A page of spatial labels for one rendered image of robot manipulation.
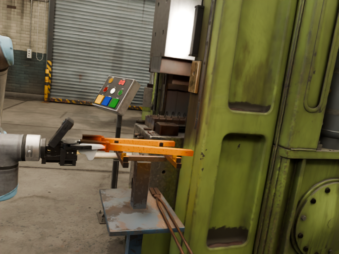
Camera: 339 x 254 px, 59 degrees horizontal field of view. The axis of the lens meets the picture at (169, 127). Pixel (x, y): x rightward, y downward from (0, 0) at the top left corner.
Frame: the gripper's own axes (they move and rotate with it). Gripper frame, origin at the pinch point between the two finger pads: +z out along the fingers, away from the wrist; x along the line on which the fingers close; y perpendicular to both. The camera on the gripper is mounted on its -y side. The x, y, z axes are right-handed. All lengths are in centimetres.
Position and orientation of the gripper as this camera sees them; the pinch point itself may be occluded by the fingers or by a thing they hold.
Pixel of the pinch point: (101, 144)
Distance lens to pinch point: 111.2
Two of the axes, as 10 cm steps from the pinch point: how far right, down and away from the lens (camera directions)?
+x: 3.3, 2.2, -9.2
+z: 9.3, 0.6, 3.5
